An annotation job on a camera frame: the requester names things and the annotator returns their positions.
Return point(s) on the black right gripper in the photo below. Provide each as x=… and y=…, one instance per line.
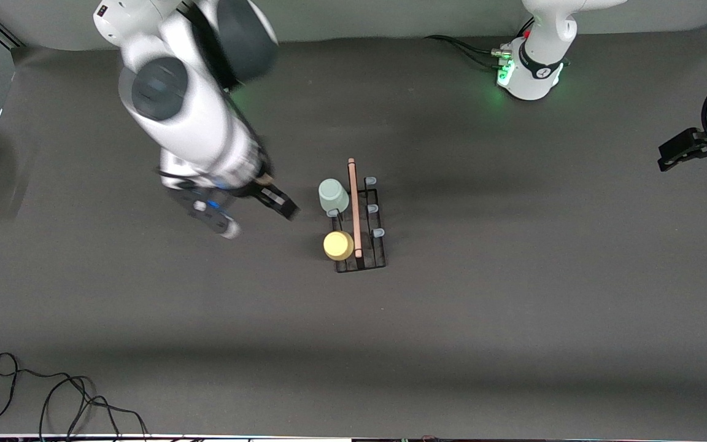
x=259, y=189

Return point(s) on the pale green plastic cup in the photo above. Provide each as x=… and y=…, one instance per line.
x=333, y=195

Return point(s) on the yellow plastic cup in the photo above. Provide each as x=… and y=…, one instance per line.
x=338, y=245

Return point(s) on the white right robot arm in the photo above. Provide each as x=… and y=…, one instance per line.
x=188, y=123

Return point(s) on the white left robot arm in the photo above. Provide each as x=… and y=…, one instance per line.
x=544, y=61

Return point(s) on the dark grey table mat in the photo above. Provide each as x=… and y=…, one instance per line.
x=452, y=307

